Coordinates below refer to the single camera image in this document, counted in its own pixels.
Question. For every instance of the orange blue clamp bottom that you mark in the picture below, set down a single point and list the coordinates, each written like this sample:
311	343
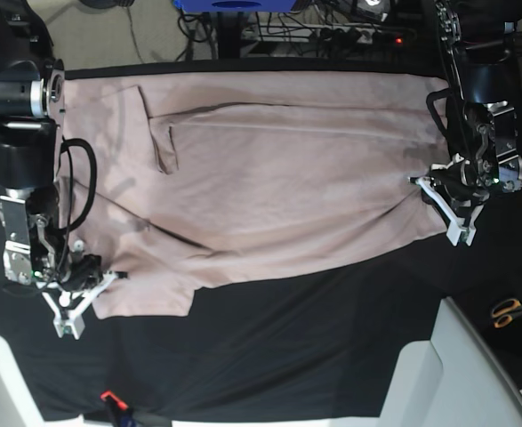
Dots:
119	413

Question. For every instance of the blue box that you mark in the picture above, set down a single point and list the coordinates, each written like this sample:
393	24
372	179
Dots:
198	6

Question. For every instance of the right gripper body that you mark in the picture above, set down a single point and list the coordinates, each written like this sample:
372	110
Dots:
78	276

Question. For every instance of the pink T-shirt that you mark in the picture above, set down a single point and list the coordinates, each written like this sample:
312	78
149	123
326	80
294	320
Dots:
211	179

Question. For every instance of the black table cloth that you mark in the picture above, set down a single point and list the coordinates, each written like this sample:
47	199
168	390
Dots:
314	346

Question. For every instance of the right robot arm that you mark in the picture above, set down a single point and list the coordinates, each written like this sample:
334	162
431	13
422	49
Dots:
32	108

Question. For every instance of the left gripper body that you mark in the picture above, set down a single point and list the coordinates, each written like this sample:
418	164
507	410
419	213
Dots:
453	185

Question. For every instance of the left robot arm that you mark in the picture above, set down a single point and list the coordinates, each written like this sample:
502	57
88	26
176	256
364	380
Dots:
476	112

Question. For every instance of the orange handled scissors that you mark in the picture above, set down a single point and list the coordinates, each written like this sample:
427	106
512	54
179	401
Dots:
506	312

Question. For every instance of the white power strip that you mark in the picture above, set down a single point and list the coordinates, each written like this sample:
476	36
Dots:
305	34

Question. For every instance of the white bin left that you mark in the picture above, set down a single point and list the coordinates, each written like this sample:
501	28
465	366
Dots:
17	406

